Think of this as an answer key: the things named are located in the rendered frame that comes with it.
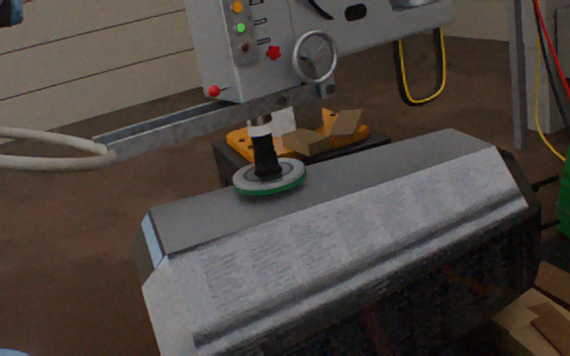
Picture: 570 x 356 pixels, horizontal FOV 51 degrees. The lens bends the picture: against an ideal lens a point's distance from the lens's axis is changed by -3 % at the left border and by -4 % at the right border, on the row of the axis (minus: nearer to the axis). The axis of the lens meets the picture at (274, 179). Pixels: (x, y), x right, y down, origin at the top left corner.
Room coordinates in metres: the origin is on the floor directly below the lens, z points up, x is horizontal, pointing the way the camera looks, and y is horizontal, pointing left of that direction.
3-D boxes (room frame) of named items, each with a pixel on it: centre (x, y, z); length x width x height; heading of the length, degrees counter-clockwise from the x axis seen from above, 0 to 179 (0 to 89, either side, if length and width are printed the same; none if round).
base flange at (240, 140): (2.50, -0.12, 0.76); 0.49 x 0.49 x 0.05; 17
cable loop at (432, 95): (2.01, -0.56, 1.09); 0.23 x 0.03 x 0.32; 120
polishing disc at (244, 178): (1.69, 0.01, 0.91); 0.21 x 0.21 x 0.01
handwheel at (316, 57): (1.65, -0.15, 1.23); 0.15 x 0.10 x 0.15; 120
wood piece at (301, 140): (2.24, -0.15, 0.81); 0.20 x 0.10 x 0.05; 25
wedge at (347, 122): (2.39, -0.33, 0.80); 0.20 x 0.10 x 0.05; 156
